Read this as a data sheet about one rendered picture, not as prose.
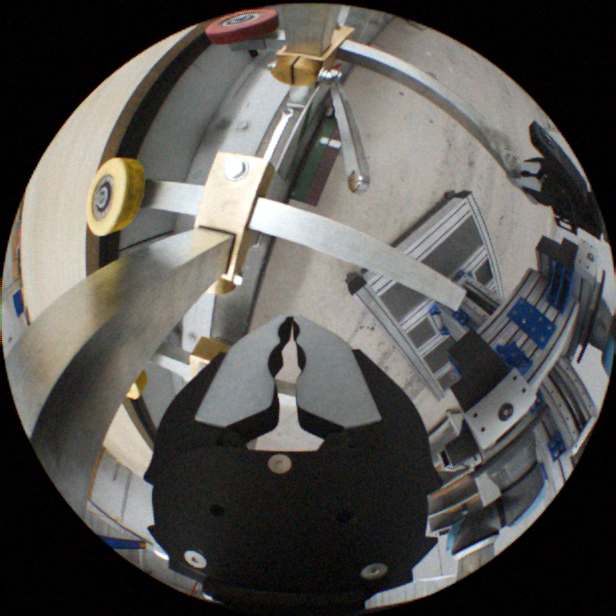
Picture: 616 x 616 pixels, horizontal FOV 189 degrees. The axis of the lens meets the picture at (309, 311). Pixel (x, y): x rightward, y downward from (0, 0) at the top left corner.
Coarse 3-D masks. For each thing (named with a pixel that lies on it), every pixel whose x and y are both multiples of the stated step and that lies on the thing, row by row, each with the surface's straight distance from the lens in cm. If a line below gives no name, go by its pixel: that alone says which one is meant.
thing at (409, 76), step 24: (240, 48) 34; (264, 48) 33; (360, 48) 30; (384, 72) 30; (408, 72) 29; (432, 96) 31; (456, 96) 32; (456, 120) 33; (480, 120) 34; (504, 168) 38
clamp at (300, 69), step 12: (336, 36) 30; (348, 36) 32; (336, 48) 28; (288, 60) 25; (300, 60) 24; (312, 60) 25; (324, 60) 25; (276, 72) 26; (288, 72) 25; (300, 72) 24; (312, 72) 24; (288, 84) 27; (300, 84) 27; (312, 84) 26
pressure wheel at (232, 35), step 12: (240, 12) 34; (252, 12) 33; (264, 12) 32; (276, 12) 31; (216, 24) 32; (228, 24) 31; (240, 24) 29; (252, 24) 28; (264, 24) 29; (276, 24) 31; (216, 36) 29; (228, 36) 29; (240, 36) 29; (252, 36) 29
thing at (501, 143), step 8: (480, 128) 32; (488, 128) 32; (496, 128) 34; (488, 136) 32; (496, 136) 34; (504, 136) 34; (496, 144) 32; (504, 144) 34; (512, 144) 37; (504, 152) 34; (512, 152) 38; (504, 160) 34; (512, 160) 35; (512, 168) 36
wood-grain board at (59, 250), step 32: (192, 32) 37; (128, 64) 42; (160, 64) 33; (96, 96) 45; (128, 96) 30; (64, 128) 57; (96, 128) 33; (64, 160) 43; (96, 160) 28; (32, 192) 76; (64, 192) 37; (32, 224) 66; (64, 224) 36; (32, 256) 67; (64, 256) 36; (96, 256) 30; (32, 288) 75; (64, 288) 39; (32, 320) 102; (128, 416) 50; (128, 448) 94
